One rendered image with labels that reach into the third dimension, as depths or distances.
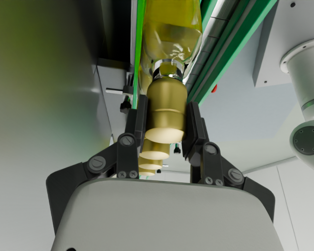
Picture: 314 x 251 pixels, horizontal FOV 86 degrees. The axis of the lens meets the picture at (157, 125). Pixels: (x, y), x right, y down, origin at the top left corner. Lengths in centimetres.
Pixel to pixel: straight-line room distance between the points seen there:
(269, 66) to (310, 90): 15
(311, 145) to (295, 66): 25
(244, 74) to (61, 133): 64
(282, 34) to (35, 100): 54
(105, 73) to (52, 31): 31
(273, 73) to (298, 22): 18
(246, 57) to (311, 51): 17
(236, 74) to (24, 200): 68
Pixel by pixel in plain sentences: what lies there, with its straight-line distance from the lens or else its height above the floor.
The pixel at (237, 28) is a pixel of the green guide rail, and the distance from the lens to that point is 37.
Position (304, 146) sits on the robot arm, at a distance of 44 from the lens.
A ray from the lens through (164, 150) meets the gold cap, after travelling 17.
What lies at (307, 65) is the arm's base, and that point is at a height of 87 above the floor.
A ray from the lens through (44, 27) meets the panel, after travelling 21.
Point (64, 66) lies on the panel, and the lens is 25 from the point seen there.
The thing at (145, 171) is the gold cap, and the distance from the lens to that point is 28.
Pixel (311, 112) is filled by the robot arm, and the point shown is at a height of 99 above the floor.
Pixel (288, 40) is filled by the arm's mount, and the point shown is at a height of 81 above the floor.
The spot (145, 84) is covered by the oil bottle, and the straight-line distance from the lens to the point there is 20.
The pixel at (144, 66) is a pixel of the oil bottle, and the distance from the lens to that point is 18.
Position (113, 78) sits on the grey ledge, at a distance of 53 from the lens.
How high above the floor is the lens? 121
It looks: 26 degrees down
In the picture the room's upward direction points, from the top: 177 degrees counter-clockwise
